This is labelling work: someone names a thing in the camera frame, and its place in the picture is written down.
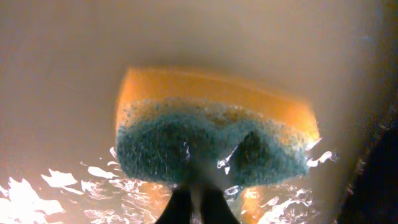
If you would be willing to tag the green and yellow sponge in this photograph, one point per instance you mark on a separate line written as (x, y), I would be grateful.
(175, 124)

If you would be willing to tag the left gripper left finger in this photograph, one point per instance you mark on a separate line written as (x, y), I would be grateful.
(179, 208)

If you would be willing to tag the small black water tray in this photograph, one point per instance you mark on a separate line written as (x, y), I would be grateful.
(62, 62)

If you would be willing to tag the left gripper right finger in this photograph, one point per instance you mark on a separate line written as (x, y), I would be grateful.
(214, 208)

